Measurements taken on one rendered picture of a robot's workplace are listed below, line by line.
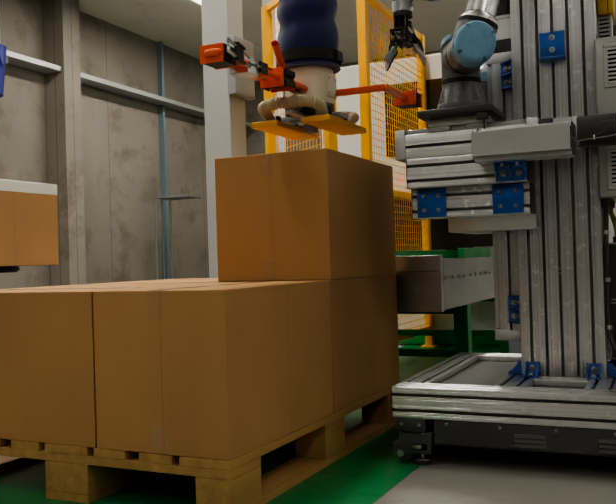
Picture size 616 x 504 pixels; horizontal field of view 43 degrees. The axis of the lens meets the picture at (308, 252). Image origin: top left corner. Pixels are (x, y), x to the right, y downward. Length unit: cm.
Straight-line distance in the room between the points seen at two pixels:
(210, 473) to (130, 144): 994
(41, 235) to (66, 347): 195
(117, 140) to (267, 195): 904
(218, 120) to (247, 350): 240
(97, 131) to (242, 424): 939
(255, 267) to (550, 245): 91
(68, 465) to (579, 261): 157
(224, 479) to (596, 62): 158
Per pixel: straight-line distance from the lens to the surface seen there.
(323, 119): 258
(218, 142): 419
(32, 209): 404
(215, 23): 432
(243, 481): 197
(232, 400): 190
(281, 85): 253
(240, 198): 254
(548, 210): 254
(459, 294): 319
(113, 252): 1121
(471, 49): 233
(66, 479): 223
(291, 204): 245
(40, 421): 226
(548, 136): 224
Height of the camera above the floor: 61
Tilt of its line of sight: 1 degrees up
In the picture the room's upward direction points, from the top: 2 degrees counter-clockwise
